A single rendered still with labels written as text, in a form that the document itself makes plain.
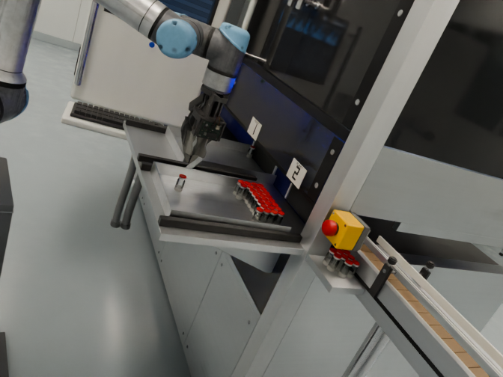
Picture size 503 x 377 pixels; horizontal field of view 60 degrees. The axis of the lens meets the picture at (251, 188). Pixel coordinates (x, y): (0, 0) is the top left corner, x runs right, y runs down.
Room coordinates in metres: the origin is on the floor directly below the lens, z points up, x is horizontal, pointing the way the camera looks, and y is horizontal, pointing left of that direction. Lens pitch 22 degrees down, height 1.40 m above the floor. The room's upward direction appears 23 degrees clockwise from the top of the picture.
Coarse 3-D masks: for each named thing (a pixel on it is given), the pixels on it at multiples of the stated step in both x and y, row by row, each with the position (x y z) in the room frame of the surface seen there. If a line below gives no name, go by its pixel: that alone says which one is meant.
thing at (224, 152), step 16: (176, 128) 1.50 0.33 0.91; (176, 144) 1.35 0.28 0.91; (192, 144) 1.49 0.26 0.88; (208, 144) 1.56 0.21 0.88; (224, 144) 1.60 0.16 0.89; (240, 144) 1.63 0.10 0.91; (208, 160) 1.40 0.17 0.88; (224, 160) 1.46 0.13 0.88; (240, 160) 1.53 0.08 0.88; (256, 176) 1.40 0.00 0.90; (272, 176) 1.43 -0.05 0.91
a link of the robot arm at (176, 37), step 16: (96, 0) 0.90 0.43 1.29; (112, 0) 0.89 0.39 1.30; (128, 0) 0.89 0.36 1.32; (144, 0) 0.90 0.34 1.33; (128, 16) 0.89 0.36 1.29; (144, 16) 0.89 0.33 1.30; (160, 16) 0.90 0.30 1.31; (176, 16) 0.92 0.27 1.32; (144, 32) 0.91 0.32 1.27; (160, 32) 0.88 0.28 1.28; (176, 32) 0.88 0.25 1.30; (192, 32) 0.91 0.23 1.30; (160, 48) 0.89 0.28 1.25; (176, 48) 0.88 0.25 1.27; (192, 48) 0.91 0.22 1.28
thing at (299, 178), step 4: (296, 160) 1.23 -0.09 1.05; (292, 164) 1.24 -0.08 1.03; (296, 164) 1.23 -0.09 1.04; (300, 164) 1.21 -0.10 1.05; (292, 168) 1.24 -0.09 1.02; (296, 168) 1.22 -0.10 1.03; (300, 168) 1.20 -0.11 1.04; (304, 168) 1.19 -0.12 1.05; (288, 172) 1.24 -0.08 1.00; (292, 172) 1.23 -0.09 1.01; (296, 172) 1.21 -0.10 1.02; (300, 172) 1.20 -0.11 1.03; (304, 172) 1.18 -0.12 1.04; (288, 176) 1.24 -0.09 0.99; (296, 176) 1.20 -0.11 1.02; (300, 176) 1.19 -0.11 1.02; (304, 176) 1.18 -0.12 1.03; (292, 180) 1.21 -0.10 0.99; (296, 180) 1.20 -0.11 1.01; (300, 180) 1.18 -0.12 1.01; (296, 184) 1.19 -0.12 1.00; (300, 184) 1.18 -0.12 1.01
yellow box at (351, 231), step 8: (336, 216) 1.01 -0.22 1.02; (344, 216) 1.00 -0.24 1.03; (352, 216) 1.03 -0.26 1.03; (344, 224) 0.97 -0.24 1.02; (352, 224) 0.97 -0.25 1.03; (360, 224) 0.99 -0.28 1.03; (336, 232) 0.98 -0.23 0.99; (344, 232) 0.97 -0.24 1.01; (352, 232) 0.98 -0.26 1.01; (360, 232) 0.99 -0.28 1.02; (336, 240) 0.97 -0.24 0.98; (344, 240) 0.97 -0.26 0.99; (352, 240) 0.98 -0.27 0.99; (360, 240) 1.00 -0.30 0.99; (344, 248) 0.98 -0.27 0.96; (352, 248) 0.99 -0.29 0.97
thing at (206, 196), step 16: (160, 176) 1.13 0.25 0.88; (176, 176) 1.17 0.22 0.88; (192, 176) 1.19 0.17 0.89; (208, 176) 1.22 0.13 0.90; (224, 176) 1.24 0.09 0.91; (160, 192) 1.01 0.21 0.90; (176, 192) 1.07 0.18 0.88; (192, 192) 1.11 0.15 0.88; (208, 192) 1.16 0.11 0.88; (224, 192) 1.20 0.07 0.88; (176, 208) 0.99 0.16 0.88; (192, 208) 1.02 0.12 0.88; (208, 208) 1.06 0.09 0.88; (224, 208) 1.10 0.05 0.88; (240, 208) 1.14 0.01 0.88; (240, 224) 1.01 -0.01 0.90; (256, 224) 1.03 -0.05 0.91; (272, 224) 1.05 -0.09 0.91
